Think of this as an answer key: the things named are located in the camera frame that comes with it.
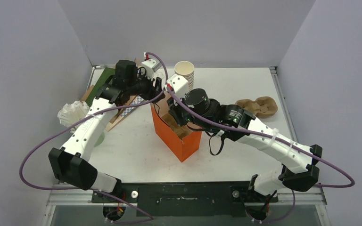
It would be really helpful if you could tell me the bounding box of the checkered paper bag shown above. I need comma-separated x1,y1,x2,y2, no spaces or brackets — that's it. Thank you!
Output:
119,96,145,118

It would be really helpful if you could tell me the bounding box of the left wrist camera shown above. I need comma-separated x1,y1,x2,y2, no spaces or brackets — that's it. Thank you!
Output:
140,52,162,80

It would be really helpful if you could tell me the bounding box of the stack of pulp cup carriers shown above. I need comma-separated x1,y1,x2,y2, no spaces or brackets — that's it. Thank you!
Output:
235,97,278,119

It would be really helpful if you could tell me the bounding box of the white wrapped straws bundle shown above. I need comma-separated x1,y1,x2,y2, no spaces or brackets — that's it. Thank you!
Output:
57,101,90,127

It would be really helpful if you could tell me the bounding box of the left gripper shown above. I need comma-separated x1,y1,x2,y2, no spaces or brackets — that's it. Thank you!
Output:
127,70,165,103

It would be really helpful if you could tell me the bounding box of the pulp cup carrier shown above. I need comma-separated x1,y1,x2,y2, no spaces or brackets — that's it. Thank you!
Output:
162,113,192,139

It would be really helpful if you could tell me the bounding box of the green cup holder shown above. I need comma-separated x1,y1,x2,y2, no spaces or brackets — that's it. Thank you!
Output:
94,132,105,147

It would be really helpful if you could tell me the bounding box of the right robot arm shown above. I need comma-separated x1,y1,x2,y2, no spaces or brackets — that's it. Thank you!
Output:
166,89,322,202

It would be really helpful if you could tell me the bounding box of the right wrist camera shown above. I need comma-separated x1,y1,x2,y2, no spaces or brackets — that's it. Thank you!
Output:
164,74,189,99

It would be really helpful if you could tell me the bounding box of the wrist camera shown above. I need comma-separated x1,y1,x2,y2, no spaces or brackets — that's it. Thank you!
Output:
140,52,162,80
164,74,189,99

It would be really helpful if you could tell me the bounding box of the stack of paper cups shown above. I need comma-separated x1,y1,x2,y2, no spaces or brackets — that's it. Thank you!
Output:
174,61,195,91

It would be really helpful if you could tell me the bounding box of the brown paper bags stack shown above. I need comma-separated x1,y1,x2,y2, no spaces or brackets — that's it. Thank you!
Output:
80,65,132,131

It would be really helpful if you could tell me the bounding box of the green paper bag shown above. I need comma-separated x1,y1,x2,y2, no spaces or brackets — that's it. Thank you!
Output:
85,67,115,106

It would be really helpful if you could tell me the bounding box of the orange paper bag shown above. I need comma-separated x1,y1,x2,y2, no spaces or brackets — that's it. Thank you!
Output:
150,93,202,162

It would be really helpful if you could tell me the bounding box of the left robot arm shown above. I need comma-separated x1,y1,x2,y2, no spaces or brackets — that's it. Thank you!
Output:
48,59,164,202

